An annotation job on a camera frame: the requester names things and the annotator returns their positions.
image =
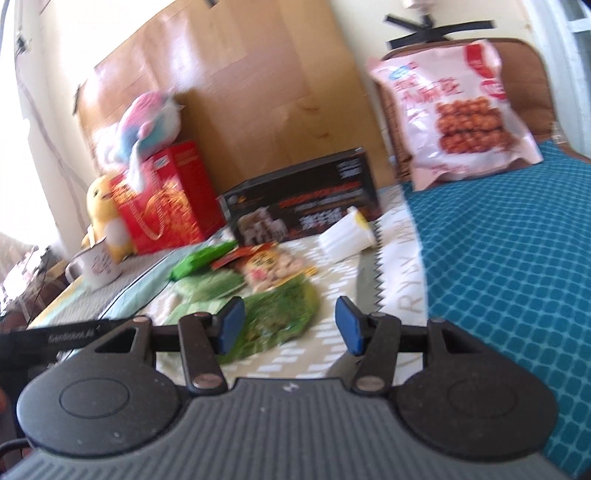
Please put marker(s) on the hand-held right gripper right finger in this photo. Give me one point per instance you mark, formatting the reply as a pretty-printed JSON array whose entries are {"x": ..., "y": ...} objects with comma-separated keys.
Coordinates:
[{"x": 348, "y": 327}]

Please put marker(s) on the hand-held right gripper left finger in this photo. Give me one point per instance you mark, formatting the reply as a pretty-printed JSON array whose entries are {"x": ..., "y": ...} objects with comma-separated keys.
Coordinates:
[{"x": 231, "y": 323}]

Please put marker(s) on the pale green snack packet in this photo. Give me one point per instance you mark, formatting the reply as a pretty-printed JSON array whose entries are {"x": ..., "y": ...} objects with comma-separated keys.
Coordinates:
[{"x": 207, "y": 286}]

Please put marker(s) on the large green snack packet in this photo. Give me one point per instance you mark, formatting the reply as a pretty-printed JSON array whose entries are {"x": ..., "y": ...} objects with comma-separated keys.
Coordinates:
[{"x": 277, "y": 314}]

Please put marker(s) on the clear nut snack bag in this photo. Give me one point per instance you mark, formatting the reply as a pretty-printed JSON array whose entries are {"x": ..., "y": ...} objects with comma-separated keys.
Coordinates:
[{"x": 268, "y": 267}]

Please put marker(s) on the long green snack packet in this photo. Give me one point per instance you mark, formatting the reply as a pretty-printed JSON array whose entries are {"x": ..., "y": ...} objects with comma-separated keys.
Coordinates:
[{"x": 198, "y": 259}]

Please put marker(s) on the white plastic cup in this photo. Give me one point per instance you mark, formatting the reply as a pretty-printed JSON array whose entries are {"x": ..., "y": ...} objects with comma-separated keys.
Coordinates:
[{"x": 344, "y": 235}]

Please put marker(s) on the black cardboard box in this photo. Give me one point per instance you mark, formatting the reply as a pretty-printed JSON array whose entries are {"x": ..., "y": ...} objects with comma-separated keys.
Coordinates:
[{"x": 300, "y": 194}]

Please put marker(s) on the white patterned bedsheet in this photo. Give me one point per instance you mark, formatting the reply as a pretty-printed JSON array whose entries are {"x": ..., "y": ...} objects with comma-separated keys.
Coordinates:
[{"x": 300, "y": 350}]

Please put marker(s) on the power strip with plugs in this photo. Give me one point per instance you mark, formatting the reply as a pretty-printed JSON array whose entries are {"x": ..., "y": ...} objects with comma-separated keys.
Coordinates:
[{"x": 27, "y": 272}]

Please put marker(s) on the white enamel mug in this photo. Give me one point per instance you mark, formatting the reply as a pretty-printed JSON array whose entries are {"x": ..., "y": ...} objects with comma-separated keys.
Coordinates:
[{"x": 99, "y": 267}]

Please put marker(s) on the red gift bag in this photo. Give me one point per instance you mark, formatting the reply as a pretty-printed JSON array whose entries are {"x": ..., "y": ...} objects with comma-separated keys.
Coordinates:
[{"x": 184, "y": 198}]

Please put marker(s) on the yellow duck plush toy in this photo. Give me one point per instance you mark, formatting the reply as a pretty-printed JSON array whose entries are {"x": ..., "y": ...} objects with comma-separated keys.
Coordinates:
[{"x": 104, "y": 203}]

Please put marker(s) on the teal checked blanket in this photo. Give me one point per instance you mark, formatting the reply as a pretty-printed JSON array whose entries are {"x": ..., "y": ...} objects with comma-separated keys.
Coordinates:
[{"x": 508, "y": 254}]

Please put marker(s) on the pink and blue plush toy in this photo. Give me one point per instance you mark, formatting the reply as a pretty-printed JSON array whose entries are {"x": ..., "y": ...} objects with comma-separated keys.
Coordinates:
[{"x": 147, "y": 120}]

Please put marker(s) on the large pink snack bag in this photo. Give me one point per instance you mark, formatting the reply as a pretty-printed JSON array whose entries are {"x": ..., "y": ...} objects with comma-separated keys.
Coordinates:
[{"x": 461, "y": 115}]

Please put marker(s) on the wooden headboard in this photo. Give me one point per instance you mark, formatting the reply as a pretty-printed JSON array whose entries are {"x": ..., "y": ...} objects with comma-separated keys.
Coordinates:
[{"x": 258, "y": 83}]

